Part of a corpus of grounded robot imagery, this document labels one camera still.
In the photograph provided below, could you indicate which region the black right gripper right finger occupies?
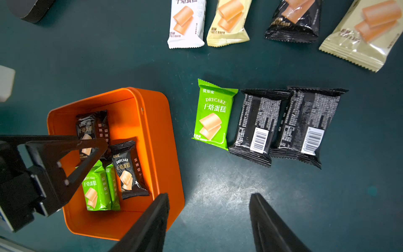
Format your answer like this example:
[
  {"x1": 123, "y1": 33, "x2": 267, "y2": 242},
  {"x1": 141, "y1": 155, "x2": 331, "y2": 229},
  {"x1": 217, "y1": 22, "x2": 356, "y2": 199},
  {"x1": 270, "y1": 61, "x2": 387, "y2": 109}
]
[{"x1": 249, "y1": 193, "x2": 310, "y2": 252}]

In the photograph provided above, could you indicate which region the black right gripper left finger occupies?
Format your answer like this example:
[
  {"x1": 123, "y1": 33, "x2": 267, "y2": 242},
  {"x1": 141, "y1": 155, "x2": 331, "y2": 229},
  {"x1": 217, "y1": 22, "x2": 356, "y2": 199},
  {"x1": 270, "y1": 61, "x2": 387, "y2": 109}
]
[{"x1": 110, "y1": 193, "x2": 170, "y2": 252}]

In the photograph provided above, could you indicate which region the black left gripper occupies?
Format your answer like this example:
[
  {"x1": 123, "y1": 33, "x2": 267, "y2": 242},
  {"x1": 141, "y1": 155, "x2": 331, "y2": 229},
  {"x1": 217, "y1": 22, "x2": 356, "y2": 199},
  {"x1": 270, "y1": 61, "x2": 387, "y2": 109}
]
[{"x1": 1, "y1": 135, "x2": 108, "y2": 233}]

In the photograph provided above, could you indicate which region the black drycake packet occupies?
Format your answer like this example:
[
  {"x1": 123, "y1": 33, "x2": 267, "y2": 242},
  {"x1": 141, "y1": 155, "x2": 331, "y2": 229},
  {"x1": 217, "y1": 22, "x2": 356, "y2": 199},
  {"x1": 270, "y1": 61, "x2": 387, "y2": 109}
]
[{"x1": 111, "y1": 140, "x2": 150, "y2": 200}]

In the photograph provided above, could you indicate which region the green cookie packet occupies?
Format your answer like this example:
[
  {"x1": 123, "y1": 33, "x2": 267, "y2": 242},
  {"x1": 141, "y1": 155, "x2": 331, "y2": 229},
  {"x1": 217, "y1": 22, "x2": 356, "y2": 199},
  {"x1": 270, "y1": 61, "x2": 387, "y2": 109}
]
[
  {"x1": 82, "y1": 160, "x2": 112, "y2": 212},
  {"x1": 193, "y1": 79, "x2": 238, "y2": 151},
  {"x1": 105, "y1": 163, "x2": 121, "y2": 211}
]

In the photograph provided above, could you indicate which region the black cookie packet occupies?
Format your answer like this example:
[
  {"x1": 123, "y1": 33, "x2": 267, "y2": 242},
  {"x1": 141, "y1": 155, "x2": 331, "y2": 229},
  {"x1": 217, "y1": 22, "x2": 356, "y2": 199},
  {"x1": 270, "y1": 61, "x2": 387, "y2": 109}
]
[
  {"x1": 264, "y1": 0, "x2": 322, "y2": 43},
  {"x1": 76, "y1": 110, "x2": 111, "y2": 161}
]

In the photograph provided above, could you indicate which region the black chocolate bar packet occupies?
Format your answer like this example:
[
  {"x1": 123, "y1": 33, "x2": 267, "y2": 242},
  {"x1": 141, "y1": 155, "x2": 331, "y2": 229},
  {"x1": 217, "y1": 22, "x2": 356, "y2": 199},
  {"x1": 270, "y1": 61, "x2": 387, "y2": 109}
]
[{"x1": 228, "y1": 89, "x2": 290, "y2": 168}]

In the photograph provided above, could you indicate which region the white cookie packet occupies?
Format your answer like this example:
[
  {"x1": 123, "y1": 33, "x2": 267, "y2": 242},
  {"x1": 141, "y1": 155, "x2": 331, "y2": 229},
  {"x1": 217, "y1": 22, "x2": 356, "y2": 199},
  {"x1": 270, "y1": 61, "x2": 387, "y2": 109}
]
[{"x1": 167, "y1": 0, "x2": 206, "y2": 49}]

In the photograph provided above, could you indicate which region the pale yellow cookie packet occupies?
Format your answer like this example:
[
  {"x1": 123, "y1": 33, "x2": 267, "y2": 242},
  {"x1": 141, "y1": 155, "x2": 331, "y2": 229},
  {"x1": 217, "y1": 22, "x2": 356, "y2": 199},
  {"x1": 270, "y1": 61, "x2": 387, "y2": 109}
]
[{"x1": 319, "y1": 0, "x2": 403, "y2": 72}]

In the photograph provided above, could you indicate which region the orange plastic storage box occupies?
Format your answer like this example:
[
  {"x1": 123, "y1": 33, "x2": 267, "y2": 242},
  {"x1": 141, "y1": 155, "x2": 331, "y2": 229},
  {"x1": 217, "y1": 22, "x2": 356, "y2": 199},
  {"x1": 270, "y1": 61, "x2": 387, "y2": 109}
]
[{"x1": 47, "y1": 87, "x2": 185, "y2": 240}]

